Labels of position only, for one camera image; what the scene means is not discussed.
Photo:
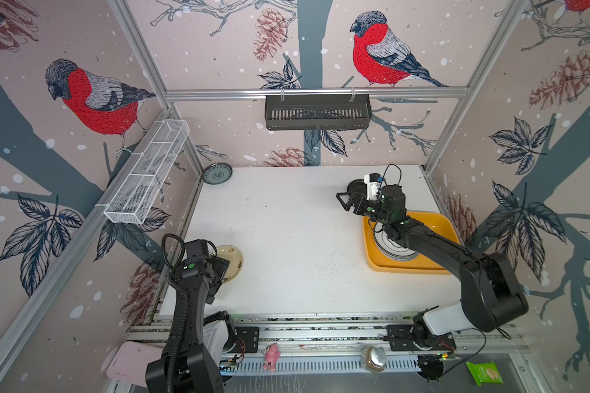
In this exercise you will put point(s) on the cream yellow plate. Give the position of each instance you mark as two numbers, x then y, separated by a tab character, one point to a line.
235	258

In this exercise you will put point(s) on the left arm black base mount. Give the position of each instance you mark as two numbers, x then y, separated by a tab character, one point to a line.
220	332

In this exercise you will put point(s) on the silver round object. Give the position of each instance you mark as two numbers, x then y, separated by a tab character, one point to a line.
373	359

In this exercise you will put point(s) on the small black plate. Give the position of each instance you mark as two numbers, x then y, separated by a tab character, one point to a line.
356	185

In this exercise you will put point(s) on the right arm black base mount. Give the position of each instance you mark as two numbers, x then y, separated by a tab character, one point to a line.
400	338

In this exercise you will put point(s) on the small teal plate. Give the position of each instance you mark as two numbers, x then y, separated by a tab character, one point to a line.
217	173

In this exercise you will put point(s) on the green snack packet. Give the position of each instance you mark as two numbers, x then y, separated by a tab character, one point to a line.
485	373

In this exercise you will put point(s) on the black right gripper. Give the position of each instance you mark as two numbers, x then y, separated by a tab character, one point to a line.
355	201

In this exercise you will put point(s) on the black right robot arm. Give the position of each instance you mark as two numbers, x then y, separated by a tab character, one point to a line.
491	295

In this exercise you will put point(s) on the white plate dark rim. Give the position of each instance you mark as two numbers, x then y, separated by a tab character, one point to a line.
391	249

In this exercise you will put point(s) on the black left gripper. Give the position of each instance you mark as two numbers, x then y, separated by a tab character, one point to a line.
219	264

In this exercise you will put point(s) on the black hanging wire basket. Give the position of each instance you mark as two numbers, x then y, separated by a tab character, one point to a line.
318	112

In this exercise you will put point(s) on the pink toy figure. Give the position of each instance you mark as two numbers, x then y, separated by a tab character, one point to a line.
272	355

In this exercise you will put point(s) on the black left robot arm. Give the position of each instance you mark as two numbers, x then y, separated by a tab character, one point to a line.
186	364

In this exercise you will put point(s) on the pink tray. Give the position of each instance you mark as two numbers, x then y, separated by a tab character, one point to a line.
130	363

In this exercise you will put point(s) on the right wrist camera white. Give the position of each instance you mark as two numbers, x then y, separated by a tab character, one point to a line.
372	182

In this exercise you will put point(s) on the yellow plastic bin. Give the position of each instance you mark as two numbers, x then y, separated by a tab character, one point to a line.
439	223

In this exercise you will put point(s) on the aluminium rail base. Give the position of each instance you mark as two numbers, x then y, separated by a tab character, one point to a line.
315	344

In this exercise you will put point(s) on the white mesh wall shelf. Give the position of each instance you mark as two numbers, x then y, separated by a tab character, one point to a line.
139	190

